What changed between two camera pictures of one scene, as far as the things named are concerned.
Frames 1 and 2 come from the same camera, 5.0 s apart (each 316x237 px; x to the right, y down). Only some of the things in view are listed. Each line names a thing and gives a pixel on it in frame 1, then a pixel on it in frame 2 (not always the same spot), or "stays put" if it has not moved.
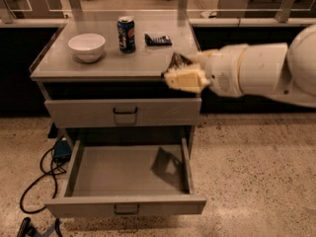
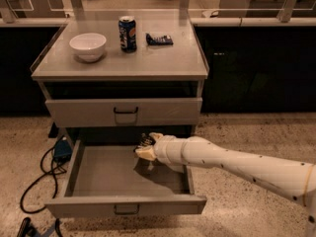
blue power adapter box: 62,152 stays put
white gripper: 223,69 -> 168,149
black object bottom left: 27,229 stays put
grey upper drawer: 72,113 stays put
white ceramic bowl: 87,47 stays put
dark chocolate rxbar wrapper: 177,61 -> 145,140
